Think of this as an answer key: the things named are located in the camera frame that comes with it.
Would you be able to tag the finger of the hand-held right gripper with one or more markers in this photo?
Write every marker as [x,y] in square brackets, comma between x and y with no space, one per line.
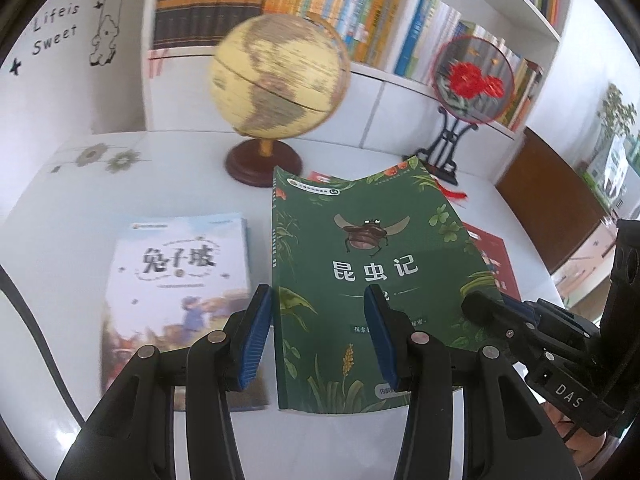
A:
[555,317]
[492,317]

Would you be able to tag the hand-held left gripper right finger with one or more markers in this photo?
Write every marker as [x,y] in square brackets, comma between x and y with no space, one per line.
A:
[382,340]

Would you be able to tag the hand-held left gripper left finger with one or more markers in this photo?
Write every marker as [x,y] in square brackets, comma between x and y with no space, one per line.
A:
[252,340]

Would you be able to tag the pale illustrated storybook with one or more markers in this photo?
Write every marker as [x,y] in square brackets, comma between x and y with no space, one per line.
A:
[170,280]

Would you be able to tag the dark green beetle book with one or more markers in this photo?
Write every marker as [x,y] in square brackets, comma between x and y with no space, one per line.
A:
[320,240]

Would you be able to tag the person's right hand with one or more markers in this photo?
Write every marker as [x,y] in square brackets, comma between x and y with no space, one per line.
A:
[580,445]

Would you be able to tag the red book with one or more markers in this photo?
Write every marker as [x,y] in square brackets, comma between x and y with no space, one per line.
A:
[492,255]

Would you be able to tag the brown wooden panel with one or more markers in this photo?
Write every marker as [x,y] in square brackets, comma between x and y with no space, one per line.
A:
[550,200]

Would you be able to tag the red tassel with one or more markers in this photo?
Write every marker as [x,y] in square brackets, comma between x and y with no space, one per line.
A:
[457,194]

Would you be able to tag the white bookshelf cabinet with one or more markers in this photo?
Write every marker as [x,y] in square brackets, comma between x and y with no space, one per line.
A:
[380,105]

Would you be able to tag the round embroidered fan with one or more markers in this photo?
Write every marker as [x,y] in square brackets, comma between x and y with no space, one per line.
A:
[472,82]

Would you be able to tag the yellow desk globe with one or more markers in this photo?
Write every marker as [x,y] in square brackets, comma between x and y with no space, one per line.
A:
[270,70]

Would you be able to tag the row of dark volumes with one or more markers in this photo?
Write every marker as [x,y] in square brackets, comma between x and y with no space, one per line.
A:
[210,5]

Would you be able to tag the bear outline wall sticker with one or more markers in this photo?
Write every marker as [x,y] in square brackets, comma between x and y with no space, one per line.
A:
[102,40]

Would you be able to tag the black star wall sticker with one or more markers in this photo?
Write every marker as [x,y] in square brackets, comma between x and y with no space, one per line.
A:
[15,66]

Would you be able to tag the black lettering wall sticker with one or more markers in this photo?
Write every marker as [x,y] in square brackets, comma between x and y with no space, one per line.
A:
[55,30]

